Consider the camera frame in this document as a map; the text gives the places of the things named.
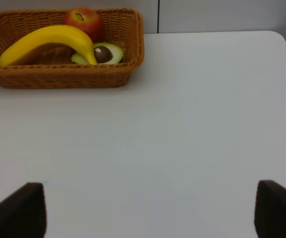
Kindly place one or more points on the red apple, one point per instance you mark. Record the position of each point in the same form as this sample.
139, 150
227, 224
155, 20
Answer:
87, 20

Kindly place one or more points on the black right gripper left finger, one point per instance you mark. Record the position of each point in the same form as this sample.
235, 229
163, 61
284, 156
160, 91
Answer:
23, 214

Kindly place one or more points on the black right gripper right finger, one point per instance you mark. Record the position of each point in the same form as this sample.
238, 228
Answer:
270, 210

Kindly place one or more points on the yellow banana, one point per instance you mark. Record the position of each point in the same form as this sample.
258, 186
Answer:
70, 36

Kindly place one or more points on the halved avocado with pit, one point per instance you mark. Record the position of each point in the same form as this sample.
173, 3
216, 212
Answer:
102, 53

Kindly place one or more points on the orange wicker basket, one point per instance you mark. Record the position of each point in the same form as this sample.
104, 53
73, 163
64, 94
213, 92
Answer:
53, 68

